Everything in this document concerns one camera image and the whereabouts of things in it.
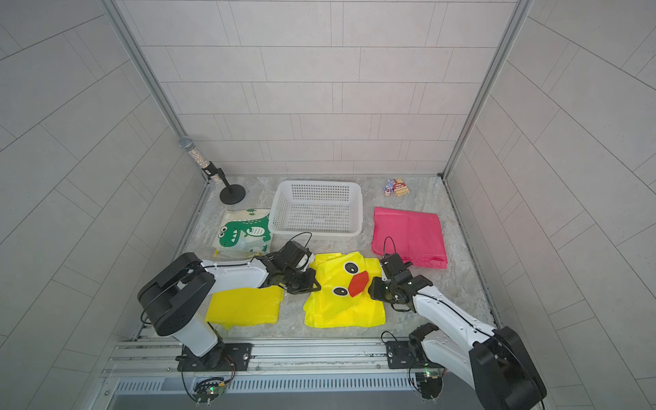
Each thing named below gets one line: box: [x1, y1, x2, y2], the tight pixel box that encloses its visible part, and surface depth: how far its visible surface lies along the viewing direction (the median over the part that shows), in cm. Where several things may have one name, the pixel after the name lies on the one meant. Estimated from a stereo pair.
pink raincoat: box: [370, 206, 448, 269], surface depth 95 cm
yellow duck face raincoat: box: [304, 251, 387, 329], surface depth 82 cm
